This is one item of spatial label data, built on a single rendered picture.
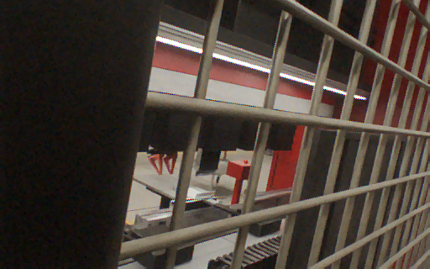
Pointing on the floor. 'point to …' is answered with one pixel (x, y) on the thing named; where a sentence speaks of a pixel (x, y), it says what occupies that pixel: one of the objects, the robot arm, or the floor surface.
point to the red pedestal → (237, 169)
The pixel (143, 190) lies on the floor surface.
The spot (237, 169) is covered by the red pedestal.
